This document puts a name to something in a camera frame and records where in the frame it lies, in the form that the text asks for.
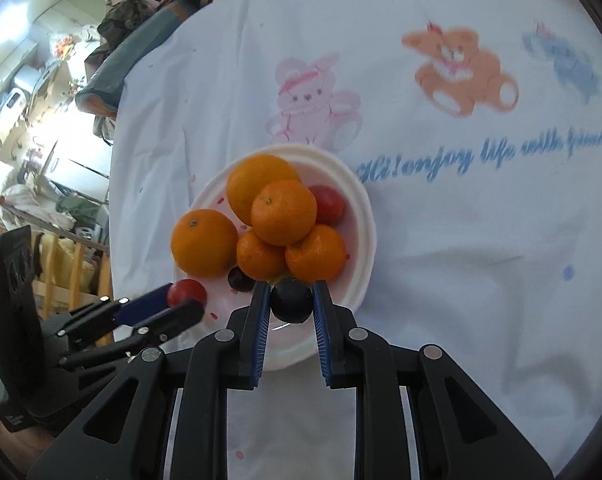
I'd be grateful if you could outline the wooden chair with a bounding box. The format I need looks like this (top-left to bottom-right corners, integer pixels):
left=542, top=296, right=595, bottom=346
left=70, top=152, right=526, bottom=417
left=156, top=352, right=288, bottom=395
left=0, top=195, right=112, bottom=321

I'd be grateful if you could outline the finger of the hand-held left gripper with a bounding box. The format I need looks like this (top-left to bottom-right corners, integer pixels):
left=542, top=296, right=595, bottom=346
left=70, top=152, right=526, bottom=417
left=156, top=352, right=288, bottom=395
left=55, top=284, right=176, bottom=339
left=60, top=301, right=205, bottom=368

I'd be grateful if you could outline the large orange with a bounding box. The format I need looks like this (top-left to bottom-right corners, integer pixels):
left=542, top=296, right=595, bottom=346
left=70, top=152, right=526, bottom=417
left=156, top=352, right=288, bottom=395
left=170, top=209, right=239, bottom=278
left=226, top=154, right=302, bottom=226

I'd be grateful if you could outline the pile of clothes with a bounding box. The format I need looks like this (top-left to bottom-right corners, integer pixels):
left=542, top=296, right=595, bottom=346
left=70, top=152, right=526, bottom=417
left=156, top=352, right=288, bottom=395
left=84, top=0, right=249, bottom=61

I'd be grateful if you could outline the small red tomato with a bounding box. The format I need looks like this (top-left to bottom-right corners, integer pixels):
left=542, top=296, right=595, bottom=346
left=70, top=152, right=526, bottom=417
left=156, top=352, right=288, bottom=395
left=166, top=279, right=208, bottom=308

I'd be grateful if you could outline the pink strawberry-pattern plate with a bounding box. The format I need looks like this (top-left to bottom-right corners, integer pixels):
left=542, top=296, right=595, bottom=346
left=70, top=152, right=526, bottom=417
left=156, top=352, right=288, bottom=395
left=173, top=143, right=378, bottom=372

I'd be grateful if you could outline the small mandarin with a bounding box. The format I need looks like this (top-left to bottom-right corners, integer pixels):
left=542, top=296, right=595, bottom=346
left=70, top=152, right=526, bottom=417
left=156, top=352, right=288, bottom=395
left=251, top=179, right=318, bottom=247
left=285, top=224, right=348, bottom=283
left=236, top=230, right=288, bottom=282

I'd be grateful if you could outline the white bear-print bed sheet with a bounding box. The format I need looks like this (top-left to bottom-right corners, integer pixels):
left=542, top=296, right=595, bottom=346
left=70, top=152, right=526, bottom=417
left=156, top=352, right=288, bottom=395
left=108, top=0, right=602, bottom=480

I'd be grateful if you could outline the person's left forearm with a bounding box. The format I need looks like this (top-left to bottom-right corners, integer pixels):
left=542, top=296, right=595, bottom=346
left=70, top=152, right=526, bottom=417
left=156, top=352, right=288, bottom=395
left=0, top=410, right=54, bottom=466

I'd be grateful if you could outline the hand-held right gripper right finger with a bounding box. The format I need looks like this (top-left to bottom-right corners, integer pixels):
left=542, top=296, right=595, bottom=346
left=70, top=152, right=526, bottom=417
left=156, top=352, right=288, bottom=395
left=312, top=280, right=554, bottom=480

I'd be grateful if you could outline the dark purple plum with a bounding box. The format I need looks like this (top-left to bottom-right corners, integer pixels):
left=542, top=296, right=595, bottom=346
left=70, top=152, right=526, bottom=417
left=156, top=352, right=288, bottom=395
left=271, top=277, right=314, bottom=324
left=227, top=266, right=257, bottom=292

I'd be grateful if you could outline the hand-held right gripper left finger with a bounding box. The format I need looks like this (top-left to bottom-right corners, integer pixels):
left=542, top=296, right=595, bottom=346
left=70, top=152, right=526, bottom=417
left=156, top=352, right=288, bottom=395
left=26, top=281, right=272, bottom=480

